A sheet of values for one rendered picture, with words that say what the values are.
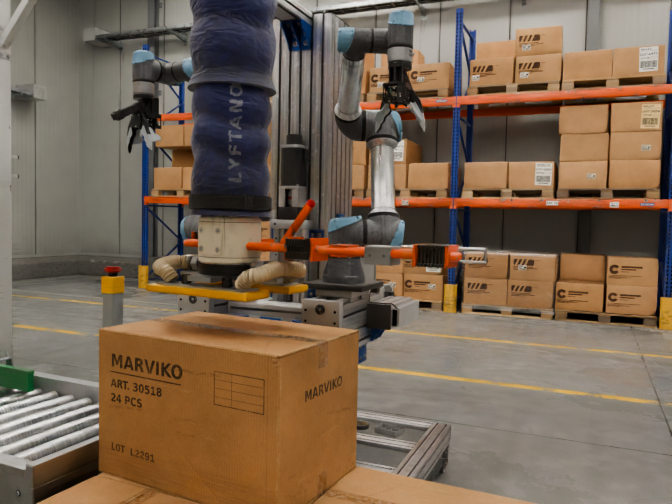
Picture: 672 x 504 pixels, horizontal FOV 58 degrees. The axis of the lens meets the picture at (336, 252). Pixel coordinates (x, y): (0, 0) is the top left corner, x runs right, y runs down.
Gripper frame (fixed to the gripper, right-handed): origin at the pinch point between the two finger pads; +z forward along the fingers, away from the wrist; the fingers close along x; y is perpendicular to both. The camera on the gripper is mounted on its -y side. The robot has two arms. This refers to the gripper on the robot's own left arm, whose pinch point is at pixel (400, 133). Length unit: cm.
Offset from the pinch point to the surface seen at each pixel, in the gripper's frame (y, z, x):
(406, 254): 44, 34, 16
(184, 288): 49, 45, -42
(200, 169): 45, 14, -40
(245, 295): 51, 46, -22
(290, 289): 32, 46, -20
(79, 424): 24, 98, -104
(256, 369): 57, 62, -16
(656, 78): -673, -158, 120
